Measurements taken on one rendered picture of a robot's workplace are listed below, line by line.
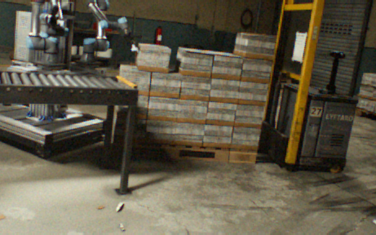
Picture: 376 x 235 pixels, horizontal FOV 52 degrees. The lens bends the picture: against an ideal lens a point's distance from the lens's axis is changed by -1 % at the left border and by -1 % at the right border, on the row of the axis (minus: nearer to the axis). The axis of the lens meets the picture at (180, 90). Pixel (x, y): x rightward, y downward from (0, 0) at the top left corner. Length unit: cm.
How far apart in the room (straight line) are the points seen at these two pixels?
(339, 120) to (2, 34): 785
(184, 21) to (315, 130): 764
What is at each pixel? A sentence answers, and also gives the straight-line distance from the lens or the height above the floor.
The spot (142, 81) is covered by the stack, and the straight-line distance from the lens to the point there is 361.
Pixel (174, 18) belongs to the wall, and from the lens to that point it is 1101.
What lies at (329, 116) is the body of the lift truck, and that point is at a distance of 410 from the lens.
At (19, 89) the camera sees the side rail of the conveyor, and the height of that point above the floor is 78.
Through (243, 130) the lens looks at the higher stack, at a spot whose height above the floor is 34.
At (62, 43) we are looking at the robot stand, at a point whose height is 99.
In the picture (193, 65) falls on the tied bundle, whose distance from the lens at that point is 366.
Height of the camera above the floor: 131
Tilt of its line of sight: 10 degrees down
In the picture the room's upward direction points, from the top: 7 degrees clockwise
